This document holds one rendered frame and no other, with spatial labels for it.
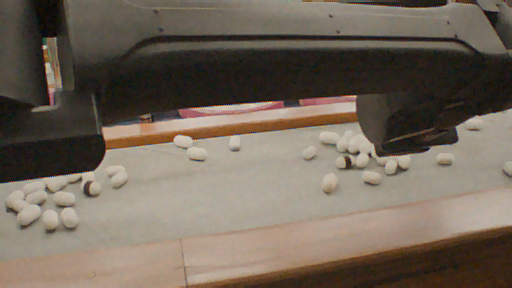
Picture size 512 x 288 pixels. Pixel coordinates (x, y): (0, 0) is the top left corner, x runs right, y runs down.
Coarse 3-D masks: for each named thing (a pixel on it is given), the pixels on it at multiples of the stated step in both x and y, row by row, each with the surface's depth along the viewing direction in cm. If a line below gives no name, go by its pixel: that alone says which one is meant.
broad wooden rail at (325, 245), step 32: (480, 192) 66; (288, 224) 60; (320, 224) 60; (352, 224) 60; (384, 224) 59; (416, 224) 59; (448, 224) 59; (480, 224) 59; (64, 256) 54; (96, 256) 54; (128, 256) 55; (160, 256) 55; (192, 256) 55; (224, 256) 54; (256, 256) 54; (288, 256) 54; (320, 256) 54; (352, 256) 54; (384, 256) 54; (416, 256) 55; (448, 256) 57; (480, 256) 58
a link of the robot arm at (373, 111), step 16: (368, 96) 43; (384, 96) 40; (400, 96) 40; (416, 96) 40; (432, 96) 40; (496, 96) 38; (368, 112) 43; (384, 112) 41; (400, 112) 40; (416, 112) 41; (432, 112) 42; (480, 112) 40; (496, 112) 38; (368, 128) 44; (384, 128) 41; (400, 128) 41; (416, 128) 42; (432, 128) 43
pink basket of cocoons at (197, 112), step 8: (264, 104) 96; (272, 104) 97; (280, 104) 101; (184, 112) 100; (192, 112) 97; (200, 112) 96; (208, 112) 94; (216, 112) 94; (224, 112) 94; (232, 112) 94; (240, 112) 94
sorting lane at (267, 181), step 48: (192, 144) 87; (240, 144) 87; (288, 144) 86; (336, 144) 86; (480, 144) 85; (0, 192) 72; (48, 192) 72; (144, 192) 72; (192, 192) 72; (240, 192) 72; (288, 192) 72; (336, 192) 71; (384, 192) 71; (432, 192) 70; (0, 240) 61; (48, 240) 61; (96, 240) 61; (144, 240) 61
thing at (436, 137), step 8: (416, 136) 50; (424, 136) 50; (432, 136) 50; (440, 136) 53; (448, 136) 53; (456, 136) 54; (384, 144) 52; (392, 144) 52; (400, 144) 52; (408, 144) 52; (416, 144) 52; (424, 144) 52; (432, 144) 53; (440, 144) 53; (448, 144) 53; (384, 152) 52
